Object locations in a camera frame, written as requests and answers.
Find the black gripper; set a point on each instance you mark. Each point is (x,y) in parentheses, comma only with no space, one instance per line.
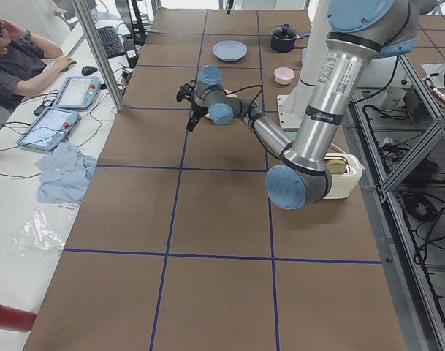
(196,109)

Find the pink plate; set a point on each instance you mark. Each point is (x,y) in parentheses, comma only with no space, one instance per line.
(229,94)

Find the blue plate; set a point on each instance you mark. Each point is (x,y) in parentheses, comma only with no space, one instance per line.
(229,50)

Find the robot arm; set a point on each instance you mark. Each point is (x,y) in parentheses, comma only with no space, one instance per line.
(358,31)

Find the green bowl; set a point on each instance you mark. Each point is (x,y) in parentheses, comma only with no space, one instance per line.
(291,135)

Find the pink bowl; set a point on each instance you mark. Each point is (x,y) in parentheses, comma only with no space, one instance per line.
(284,75)

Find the black keyboard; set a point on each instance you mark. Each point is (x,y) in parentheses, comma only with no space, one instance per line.
(110,41)

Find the upper teach pendant tablet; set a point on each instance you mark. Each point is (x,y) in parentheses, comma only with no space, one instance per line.
(78,92)

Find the teach pendant tablet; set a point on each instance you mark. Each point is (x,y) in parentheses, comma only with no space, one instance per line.
(78,92)
(49,129)

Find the black computer mouse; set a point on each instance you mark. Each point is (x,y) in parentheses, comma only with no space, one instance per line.
(88,70)

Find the dark blue pot with lid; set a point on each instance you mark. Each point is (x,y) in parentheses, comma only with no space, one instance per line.
(284,37)

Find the light blue cloth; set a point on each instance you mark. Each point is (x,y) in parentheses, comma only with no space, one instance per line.
(66,174)

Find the light blue cup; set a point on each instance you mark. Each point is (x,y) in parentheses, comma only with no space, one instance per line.
(304,55)

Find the lower teach pendant tablet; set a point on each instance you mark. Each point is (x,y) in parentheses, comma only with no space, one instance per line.
(49,129)

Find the cream toaster with bread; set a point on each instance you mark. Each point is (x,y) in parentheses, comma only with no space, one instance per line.
(346,171)

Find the clear plastic bag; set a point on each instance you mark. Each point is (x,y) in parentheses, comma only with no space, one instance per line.
(43,237)

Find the seated person in grey shirt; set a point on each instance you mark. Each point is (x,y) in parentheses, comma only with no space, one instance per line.
(29,63)

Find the red cylinder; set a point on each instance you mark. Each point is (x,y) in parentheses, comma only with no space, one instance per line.
(13,319)

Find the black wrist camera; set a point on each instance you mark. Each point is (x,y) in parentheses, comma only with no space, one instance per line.
(186,92)

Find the aluminium frame post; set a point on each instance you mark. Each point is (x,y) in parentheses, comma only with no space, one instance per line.
(84,15)

